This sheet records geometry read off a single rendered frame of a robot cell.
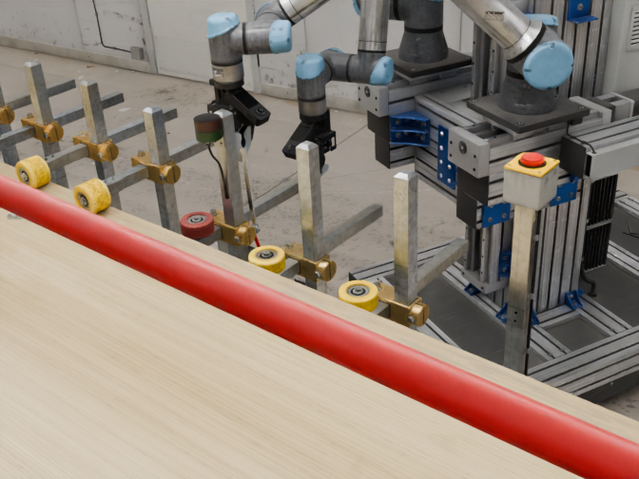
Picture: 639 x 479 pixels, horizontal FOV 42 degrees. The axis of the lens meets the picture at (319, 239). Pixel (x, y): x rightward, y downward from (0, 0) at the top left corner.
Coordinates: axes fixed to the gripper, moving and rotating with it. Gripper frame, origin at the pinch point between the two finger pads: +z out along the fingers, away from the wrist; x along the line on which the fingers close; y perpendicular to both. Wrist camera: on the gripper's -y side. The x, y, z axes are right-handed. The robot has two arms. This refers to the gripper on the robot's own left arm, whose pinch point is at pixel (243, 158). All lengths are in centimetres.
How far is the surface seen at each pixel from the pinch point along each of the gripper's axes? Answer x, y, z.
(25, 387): 80, -22, 9
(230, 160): 11.4, -7.6, -5.7
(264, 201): -3.2, -2.8, 12.6
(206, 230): 19.9, -5.8, 9.6
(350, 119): -228, 146, 99
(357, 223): -8.8, -28.3, 14.1
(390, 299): 13, -53, 15
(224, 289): 123, -128, -76
